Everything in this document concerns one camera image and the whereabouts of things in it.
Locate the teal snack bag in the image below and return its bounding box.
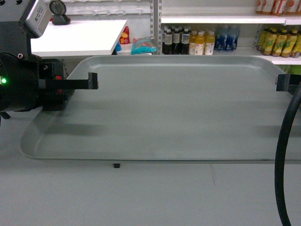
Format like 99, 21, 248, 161
131, 36, 157, 55

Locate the thick black cable right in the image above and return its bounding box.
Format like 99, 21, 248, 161
274, 81, 301, 226

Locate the dark tea bottle front left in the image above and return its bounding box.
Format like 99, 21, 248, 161
162, 29, 173, 55

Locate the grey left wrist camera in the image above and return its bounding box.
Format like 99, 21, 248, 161
19, 0, 52, 38

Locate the blue drink bottle right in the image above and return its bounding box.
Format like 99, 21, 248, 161
225, 25, 240, 52

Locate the yellow drink bottle right shelf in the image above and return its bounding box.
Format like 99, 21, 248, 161
261, 28, 277, 56

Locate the white middle shelf board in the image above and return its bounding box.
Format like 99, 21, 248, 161
213, 48, 301, 65

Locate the white checkout counter top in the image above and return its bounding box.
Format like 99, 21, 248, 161
31, 20, 127, 57

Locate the blue drink bottle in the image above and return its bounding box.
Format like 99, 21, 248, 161
225, 25, 240, 52
215, 25, 228, 52

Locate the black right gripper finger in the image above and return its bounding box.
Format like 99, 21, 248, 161
276, 73, 301, 92

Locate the orange drink bottle top right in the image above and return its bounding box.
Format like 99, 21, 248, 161
270, 0, 287, 16

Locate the dark tea bottle right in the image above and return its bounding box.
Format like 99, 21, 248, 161
181, 28, 190, 55

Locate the blue drink bottle left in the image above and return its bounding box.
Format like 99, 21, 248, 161
215, 25, 228, 52

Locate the orange juice bottle right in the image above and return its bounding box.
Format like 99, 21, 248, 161
205, 31, 215, 56

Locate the dark tea bottle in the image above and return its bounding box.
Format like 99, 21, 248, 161
172, 28, 180, 55
162, 29, 173, 55
181, 28, 190, 55

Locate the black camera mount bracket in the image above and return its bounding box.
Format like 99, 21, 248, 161
0, 0, 35, 59

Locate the black barcode scanner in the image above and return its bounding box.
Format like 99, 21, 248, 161
49, 0, 71, 25

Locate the grey silver serving tray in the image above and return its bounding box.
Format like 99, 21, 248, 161
20, 55, 292, 162

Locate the dark tea bottle middle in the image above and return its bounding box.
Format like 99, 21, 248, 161
172, 28, 180, 55

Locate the orange juice bottle front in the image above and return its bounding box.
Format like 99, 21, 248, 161
194, 31, 205, 56

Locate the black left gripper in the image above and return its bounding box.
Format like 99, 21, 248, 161
0, 53, 98, 112

